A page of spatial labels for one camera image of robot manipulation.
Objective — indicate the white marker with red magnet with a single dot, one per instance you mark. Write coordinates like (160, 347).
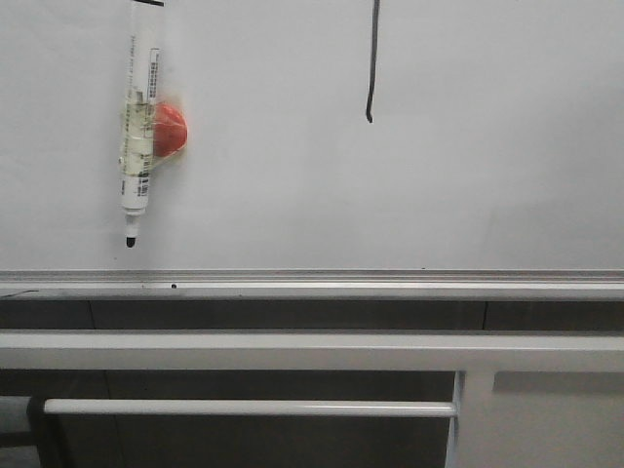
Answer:
(139, 111)

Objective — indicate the white whiteboard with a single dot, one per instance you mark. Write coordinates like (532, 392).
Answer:
(335, 148)

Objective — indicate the white horizontal rod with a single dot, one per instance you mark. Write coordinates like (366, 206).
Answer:
(251, 407)

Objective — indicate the white metal stand frame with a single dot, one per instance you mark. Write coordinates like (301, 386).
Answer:
(475, 360)

